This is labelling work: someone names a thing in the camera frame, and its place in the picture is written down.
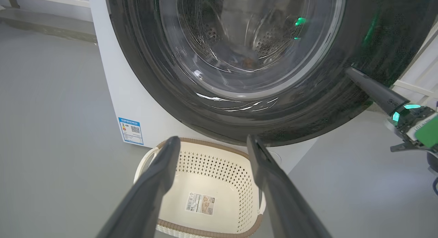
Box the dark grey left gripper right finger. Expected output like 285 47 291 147
246 135 332 238

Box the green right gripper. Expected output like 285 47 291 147
345 67 438 152

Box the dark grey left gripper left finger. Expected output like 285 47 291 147
96 136 181 238

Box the round glass washing machine door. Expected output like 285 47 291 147
104 0 438 147

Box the blue bear print garment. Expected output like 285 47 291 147
237 51 260 69

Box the paper basket label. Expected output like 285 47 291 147
185 192 216 216

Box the cream perforated laundry basket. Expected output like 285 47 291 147
133 138 267 238

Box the white washing machine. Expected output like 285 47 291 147
88 0 438 174

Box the steel washing drum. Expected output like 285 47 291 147
177 0 338 74

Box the white slatted rack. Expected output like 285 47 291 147
392 23 438 109

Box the blue energy label sticker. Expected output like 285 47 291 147
118 117 144 146

